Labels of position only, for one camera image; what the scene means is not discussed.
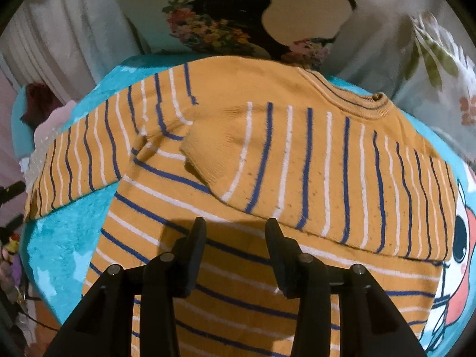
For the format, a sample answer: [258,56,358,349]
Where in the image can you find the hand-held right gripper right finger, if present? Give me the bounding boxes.
[265,217,428,357]

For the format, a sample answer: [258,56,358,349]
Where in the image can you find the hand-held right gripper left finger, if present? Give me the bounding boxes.
[45,217,208,357]

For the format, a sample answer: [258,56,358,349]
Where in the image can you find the orange striped sweater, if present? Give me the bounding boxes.
[24,61,460,357]

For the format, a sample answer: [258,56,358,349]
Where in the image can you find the teal printed blanket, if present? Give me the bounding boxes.
[15,54,476,357]

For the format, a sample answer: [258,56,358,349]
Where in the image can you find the purple toy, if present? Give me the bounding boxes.
[7,260,25,287]

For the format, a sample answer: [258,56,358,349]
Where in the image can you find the yellow toy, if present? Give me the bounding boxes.
[2,232,23,259]

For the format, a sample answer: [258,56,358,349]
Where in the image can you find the pink dotted cloth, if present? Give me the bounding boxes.
[18,100,79,194]

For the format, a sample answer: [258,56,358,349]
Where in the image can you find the dark red cloth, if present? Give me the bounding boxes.
[20,84,64,125]

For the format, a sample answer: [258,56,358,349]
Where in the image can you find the white leaf print pillow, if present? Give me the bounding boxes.
[327,0,476,157]

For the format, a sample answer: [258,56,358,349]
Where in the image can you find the white curtain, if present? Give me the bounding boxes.
[0,0,149,149]

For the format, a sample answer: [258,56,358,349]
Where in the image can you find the cream pillow with black figure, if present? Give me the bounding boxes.
[108,0,369,71]

